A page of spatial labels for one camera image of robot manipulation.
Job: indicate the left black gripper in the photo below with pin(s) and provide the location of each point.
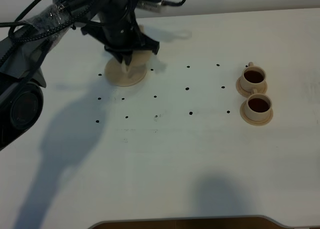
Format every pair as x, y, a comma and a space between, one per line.
118, 30

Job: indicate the beige ceramic teapot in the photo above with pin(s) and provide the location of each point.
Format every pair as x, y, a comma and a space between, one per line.
139, 59

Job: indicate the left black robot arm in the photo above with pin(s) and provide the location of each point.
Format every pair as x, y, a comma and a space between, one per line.
39, 28

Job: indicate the beige round teapot saucer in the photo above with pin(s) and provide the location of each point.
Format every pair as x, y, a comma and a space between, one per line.
121, 75

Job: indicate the far beige cup saucer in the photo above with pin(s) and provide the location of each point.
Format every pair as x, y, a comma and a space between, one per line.
246, 93

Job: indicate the beige cup saucer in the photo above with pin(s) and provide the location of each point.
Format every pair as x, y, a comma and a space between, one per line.
246, 93
247, 114

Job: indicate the far beige teacup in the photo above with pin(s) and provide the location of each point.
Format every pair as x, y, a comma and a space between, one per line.
252, 77

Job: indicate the beige teacup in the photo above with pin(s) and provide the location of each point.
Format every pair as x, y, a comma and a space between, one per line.
259, 103
252, 77

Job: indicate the near beige cup saucer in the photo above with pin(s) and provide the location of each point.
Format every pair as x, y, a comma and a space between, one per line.
247, 114

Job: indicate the near beige teacup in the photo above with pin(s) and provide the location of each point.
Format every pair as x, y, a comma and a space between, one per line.
259, 103

